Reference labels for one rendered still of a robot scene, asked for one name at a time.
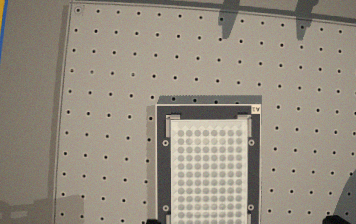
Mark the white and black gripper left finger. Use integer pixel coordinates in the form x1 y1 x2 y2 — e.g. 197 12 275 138
146 219 161 224

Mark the white well plate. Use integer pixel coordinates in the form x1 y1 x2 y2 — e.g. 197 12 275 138
171 119 248 224

